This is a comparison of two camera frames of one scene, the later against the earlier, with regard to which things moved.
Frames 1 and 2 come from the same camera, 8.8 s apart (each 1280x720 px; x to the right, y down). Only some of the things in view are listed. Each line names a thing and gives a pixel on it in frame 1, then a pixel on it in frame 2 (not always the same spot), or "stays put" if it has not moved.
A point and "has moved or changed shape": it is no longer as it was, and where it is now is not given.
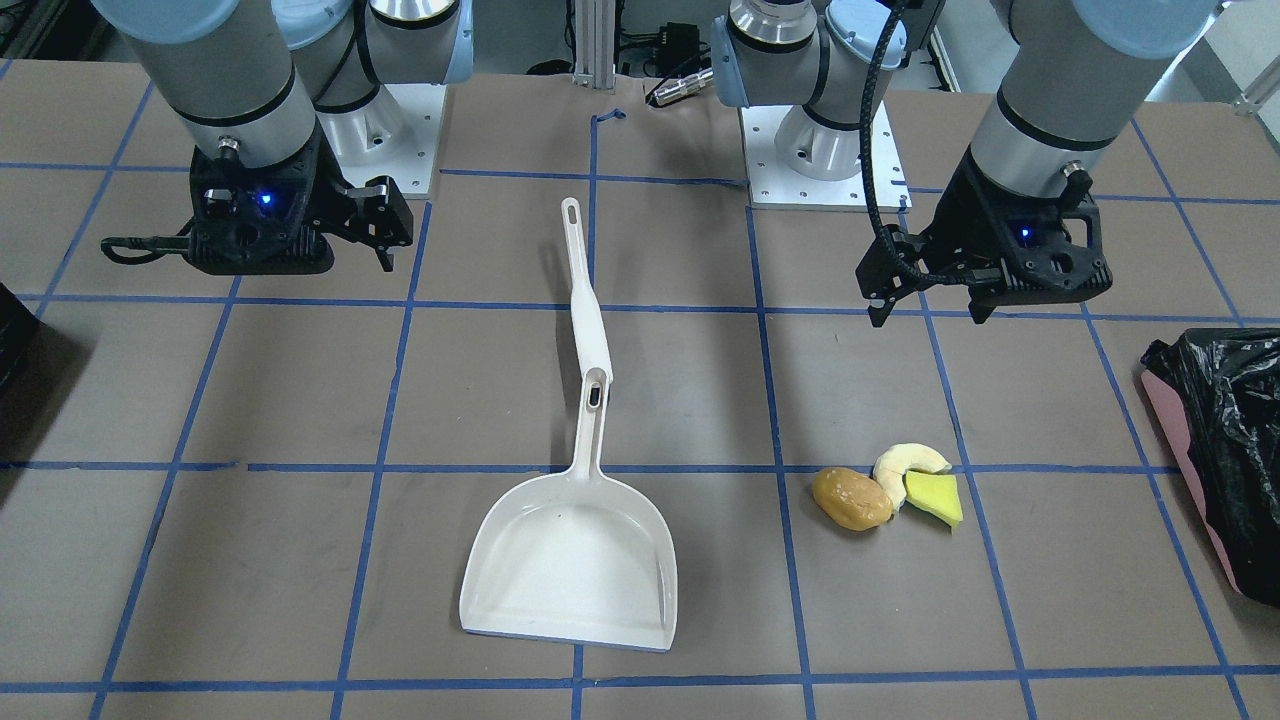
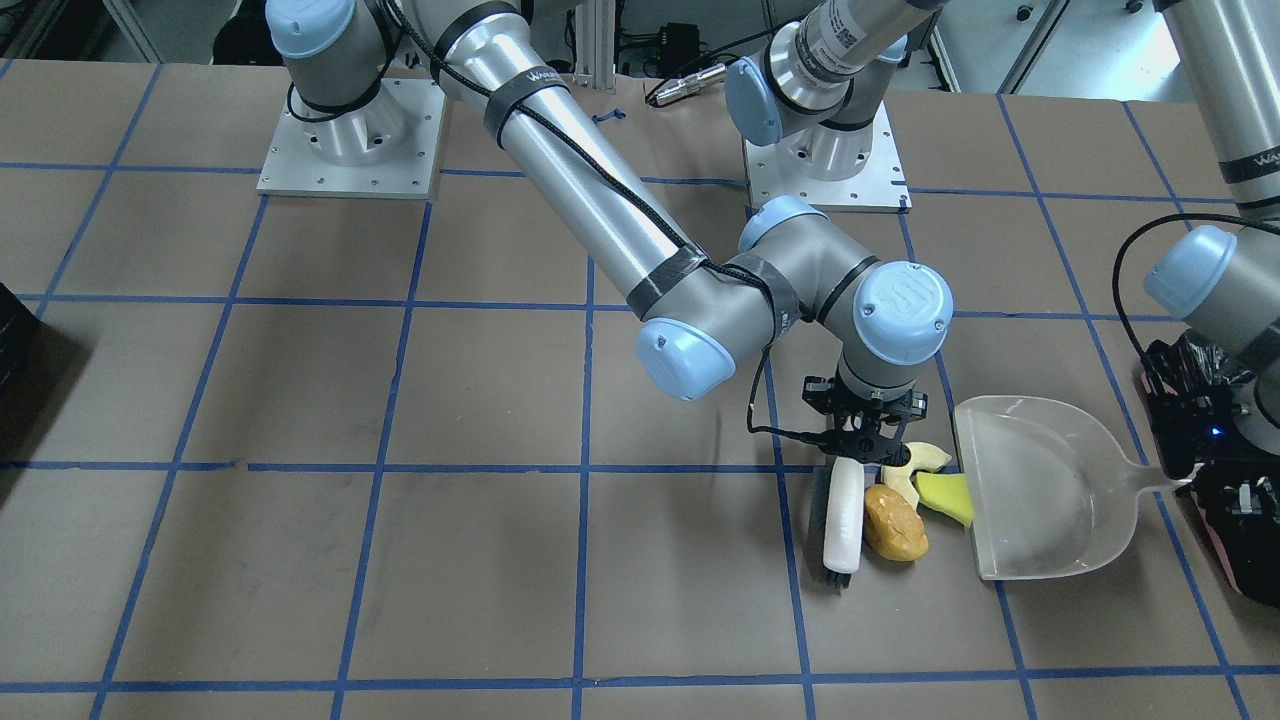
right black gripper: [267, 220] -> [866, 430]
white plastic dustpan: [580, 560] -> [1048, 493]
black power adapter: [679, 48] stays put
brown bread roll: [851, 499] -> [894, 528]
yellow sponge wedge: [935, 492] has moved or changed shape
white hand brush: [589, 339] -> [843, 541]
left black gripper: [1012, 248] -> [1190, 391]
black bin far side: [19, 338] stays put
